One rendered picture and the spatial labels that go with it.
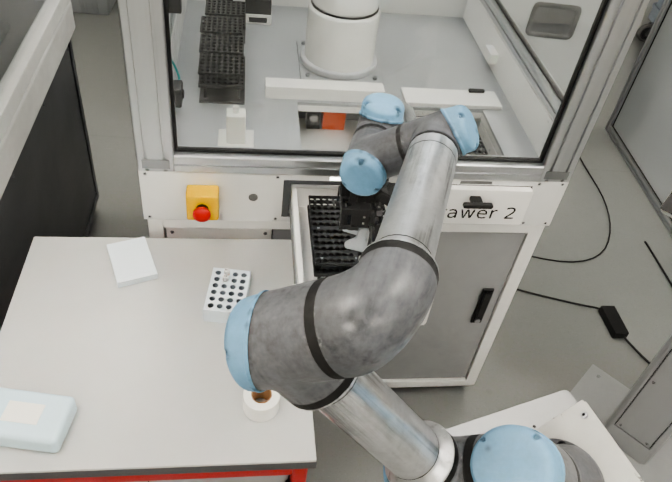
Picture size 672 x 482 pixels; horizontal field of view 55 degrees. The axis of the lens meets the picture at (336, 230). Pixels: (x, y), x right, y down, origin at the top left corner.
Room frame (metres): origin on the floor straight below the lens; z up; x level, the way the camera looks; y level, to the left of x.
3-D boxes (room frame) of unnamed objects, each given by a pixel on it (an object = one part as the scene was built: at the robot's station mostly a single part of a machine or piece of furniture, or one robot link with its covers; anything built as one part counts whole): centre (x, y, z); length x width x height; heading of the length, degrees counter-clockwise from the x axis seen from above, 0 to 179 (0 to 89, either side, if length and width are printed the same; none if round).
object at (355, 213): (0.96, -0.04, 1.08); 0.09 x 0.08 x 0.12; 101
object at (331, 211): (1.06, -0.03, 0.87); 0.22 x 0.18 x 0.06; 11
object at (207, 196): (1.10, 0.31, 0.88); 0.07 x 0.05 x 0.07; 101
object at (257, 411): (0.67, 0.09, 0.78); 0.07 x 0.07 x 0.04
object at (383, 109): (0.95, -0.05, 1.24); 0.09 x 0.08 x 0.11; 171
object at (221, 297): (0.92, 0.21, 0.78); 0.12 x 0.08 x 0.04; 4
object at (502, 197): (1.24, -0.32, 0.87); 0.29 x 0.02 x 0.11; 101
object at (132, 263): (0.99, 0.45, 0.77); 0.13 x 0.09 x 0.02; 31
